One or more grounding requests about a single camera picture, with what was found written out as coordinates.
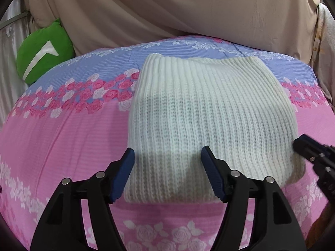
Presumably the white curtain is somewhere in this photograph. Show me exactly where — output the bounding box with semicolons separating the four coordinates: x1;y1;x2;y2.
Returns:
0;4;33;127

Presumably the beige cloth drape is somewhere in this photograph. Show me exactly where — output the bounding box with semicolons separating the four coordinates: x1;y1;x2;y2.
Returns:
26;0;321;66

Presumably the cream patterned curtain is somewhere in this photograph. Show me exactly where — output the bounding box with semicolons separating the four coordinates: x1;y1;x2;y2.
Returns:
313;3;335;108

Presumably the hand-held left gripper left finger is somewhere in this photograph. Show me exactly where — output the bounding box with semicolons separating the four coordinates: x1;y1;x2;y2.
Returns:
30;148;135;251

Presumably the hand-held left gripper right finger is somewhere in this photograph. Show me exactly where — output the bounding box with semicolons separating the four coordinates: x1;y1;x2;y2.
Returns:
201;145;307;251

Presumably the white knitted sweater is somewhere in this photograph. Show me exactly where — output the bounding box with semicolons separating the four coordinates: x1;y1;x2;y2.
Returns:
123;53;307;204

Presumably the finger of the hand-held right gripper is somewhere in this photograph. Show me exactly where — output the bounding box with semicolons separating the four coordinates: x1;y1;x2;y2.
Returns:
292;134;335;190

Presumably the floral pink purple blanket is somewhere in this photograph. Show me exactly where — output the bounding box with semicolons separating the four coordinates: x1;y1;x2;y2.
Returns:
0;35;331;251

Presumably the green pillow with white mark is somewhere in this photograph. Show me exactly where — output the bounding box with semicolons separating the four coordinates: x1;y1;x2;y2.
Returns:
16;18;76;85

